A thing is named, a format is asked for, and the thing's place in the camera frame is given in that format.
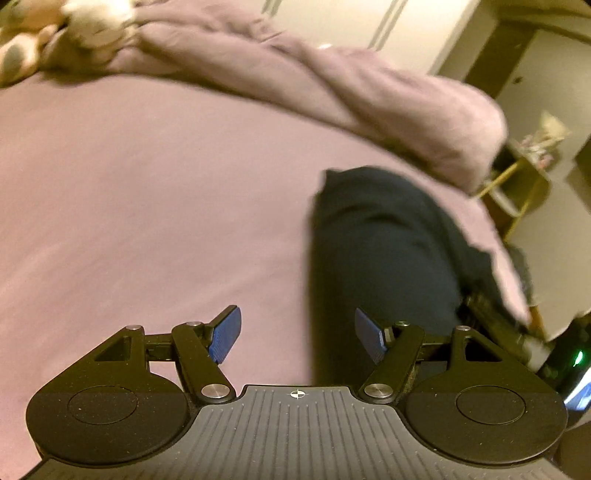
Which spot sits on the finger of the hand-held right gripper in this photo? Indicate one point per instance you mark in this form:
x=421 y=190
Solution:
x=498 y=323

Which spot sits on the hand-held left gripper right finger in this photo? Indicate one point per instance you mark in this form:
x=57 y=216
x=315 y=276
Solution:
x=369 y=334

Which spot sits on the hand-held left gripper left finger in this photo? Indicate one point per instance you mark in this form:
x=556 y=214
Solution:
x=226 y=333

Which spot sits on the dark navy pants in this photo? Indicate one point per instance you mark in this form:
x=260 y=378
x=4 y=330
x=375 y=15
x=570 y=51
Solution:
x=383 y=258

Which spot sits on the yellow-legged side table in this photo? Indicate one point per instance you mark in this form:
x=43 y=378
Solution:
x=517 y=184

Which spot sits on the bed with purple sheet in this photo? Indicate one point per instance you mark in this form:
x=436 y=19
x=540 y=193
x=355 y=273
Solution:
x=138 y=207

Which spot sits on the white wardrobe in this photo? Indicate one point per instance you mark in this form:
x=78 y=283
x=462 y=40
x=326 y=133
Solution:
x=369 y=32

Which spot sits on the white plush toy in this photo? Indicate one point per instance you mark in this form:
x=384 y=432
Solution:
x=92 y=27

